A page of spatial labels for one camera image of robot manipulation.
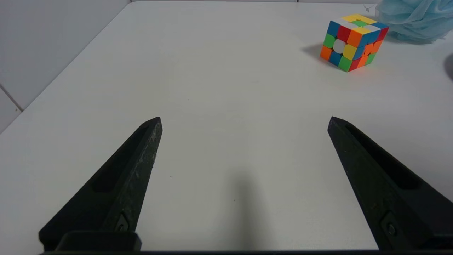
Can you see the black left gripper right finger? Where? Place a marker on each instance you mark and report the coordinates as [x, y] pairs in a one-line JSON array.
[[385, 187]]

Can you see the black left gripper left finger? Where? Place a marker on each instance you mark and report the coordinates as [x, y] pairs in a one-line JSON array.
[[116, 191]]

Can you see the blue mesh bath loofah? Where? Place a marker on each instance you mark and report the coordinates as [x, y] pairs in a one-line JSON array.
[[417, 17]]

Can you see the multicoloured puzzle cube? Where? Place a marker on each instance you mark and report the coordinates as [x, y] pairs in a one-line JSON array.
[[350, 42]]

